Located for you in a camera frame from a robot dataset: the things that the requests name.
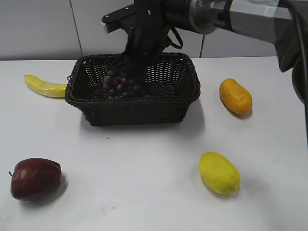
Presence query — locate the black woven basket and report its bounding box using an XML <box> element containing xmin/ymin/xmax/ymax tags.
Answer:
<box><xmin>65</xmin><ymin>53</ymin><xmax>200</xmax><ymax>126</ymax></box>

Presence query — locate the yellow lemon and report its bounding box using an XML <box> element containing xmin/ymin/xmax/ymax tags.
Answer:
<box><xmin>199</xmin><ymin>152</ymin><xmax>240</xmax><ymax>195</ymax></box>

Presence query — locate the purple grape bunch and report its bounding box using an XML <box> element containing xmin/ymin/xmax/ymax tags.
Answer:
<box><xmin>103</xmin><ymin>70</ymin><xmax>152</xmax><ymax>98</ymax></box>

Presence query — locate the yellow banana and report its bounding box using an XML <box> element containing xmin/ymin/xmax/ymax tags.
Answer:
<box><xmin>24</xmin><ymin>75</ymin><xmax>67</xmax><ymax>98</ymax></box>

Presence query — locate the black cable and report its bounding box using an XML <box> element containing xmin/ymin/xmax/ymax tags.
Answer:
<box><xmin>165</xmin><ymin>26</ymin><xmax>184</xmax><ymax>50</ymax></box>

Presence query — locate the red apple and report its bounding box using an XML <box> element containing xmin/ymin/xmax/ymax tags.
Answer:
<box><xmin>11</xmin><ymin>158</ymin><xmax>62</xmax><ymax>200</ymax></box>

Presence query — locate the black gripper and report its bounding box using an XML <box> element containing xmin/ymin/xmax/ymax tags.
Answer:
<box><xmin>101</xmin><ymin>0</ymin><xmax>173</xmax><ymax>72</ymax></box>

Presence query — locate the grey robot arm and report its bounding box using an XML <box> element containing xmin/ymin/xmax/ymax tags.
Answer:
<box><xmin>101</xmin><ymin>0</ymin><xmax>308</xmax><ymax>103</ymax></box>

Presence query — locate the orange mango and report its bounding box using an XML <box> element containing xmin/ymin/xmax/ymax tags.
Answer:
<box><xmin>219</xmin><ymin>78</ymin><xmax>253</xmax><ymax>116</ymax></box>

